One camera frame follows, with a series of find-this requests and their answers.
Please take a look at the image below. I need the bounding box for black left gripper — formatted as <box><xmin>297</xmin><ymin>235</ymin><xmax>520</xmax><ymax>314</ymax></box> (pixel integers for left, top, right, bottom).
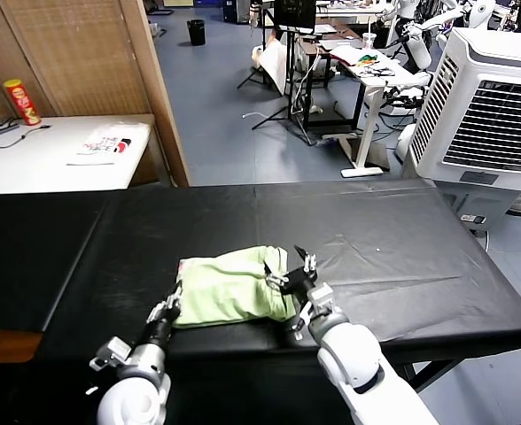
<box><xmin>144</xmin><ymin>281</ymin><xmax>184</xmax><ymax>349</ymax></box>

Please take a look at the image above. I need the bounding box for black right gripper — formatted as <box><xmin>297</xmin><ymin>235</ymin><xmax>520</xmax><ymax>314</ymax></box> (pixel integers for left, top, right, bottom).
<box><xmin>263</xmin><ymin>245</ymin><xmax>319</xmax><ymax>306</ymax></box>

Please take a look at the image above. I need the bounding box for light green t-shirt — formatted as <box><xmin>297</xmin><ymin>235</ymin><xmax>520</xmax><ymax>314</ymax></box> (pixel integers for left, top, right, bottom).
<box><xmin>173</xmin><ymin>245</ymin><xmax>297</xmax><ymax>328</ymax></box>

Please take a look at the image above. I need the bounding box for large black table cover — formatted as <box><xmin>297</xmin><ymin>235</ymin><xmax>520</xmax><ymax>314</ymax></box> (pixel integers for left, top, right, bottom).
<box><xmin>36</xmin><ymin>179</ymin><xmax>521</xmax><ymax>371</ymax></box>

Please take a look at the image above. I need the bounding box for small black table cover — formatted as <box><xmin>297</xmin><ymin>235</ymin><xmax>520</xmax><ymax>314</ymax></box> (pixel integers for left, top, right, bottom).
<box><xmin>0</xmin><ymin>189</ymin><xmax>111</xmax><ymax>333</ymax></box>

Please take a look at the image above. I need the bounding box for white printed folded garment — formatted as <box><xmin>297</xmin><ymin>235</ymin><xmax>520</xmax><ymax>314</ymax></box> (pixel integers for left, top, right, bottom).
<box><xmin>66</xmin><ymin>122</ymin><xmax>149</xmax><ymax>166</ymax></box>

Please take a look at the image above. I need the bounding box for white side table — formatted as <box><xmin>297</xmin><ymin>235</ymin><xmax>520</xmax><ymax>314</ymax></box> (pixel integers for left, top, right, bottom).
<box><xmin>0</xmin><ymin>113</ymin><xmax>156</xmax><ymax>196</ymax></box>

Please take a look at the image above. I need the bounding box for white standing desk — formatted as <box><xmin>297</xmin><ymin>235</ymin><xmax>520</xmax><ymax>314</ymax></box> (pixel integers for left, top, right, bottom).
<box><xmin>329</xmin><ymin>43</ymin><xmax>432</xmax><ymax>179</ymax></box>

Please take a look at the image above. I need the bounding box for white leaning board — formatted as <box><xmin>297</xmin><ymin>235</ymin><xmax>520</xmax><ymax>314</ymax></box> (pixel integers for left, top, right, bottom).
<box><xmin>258</xmin><ymin>38</ymin><xmax>288</xmax><ymax>97</ymax></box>

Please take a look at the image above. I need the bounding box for red chips can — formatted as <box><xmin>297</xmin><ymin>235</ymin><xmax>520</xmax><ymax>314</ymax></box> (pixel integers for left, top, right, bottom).
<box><xmin>4</xmin><ymin>78</ymin><xmax>43</xmax><ymax>127</ymax></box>

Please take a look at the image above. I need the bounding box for white air cooler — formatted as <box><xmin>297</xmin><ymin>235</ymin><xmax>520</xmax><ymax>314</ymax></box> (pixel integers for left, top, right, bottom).
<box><xmin>401</xmin><ymin>27</ymin><xmax>521</xmax><ymax>227</ymax></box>

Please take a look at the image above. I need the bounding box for white humanoid robot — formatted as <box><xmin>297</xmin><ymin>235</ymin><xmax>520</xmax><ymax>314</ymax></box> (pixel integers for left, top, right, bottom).
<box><xmin>377</xmin><ymin>0</ymin><xmax>496</xmax><ymax>74</ymax></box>

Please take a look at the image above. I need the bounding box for black trash bin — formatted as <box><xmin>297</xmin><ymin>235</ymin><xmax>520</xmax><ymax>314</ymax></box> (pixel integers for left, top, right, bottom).
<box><xmin>186</xmin><ymin>19</ymin><xmax>206</xmax><ymax>46</ymax></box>

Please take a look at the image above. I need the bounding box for black monitor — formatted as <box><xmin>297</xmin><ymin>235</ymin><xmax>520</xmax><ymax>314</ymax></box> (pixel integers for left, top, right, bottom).
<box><xmin>272</xmin><ymin>0</ymin><xmax>317</xmax><ymax>34</ymax></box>

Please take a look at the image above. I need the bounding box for wooden folding screen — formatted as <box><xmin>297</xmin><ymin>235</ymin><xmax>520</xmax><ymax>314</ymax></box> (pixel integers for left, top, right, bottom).
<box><xmin>0</xmin><ymin>0</ymin><xmax>191</xmax><ymax>187</ymax></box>

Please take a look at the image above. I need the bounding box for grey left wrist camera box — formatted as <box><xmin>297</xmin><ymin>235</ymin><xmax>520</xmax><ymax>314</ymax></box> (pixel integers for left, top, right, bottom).
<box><xmin>89</xmin><ymin>336</ymin><xmax>133</xmax><ymax>372</ymax></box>

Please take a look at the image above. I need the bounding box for black cable bundle on desk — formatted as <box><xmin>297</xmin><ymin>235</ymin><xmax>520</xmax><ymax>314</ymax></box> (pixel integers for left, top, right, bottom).
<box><xmin>357</xmin><ymin>63</ymin><xmax>397</xmax><ymax>79</ymax></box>

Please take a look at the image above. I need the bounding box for black cable on side table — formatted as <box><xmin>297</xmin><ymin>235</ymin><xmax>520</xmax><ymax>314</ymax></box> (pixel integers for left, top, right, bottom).
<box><xmin>0</xmin><ymin>118</ymin><xmax>52</xmax><ymax>151</ymax></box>

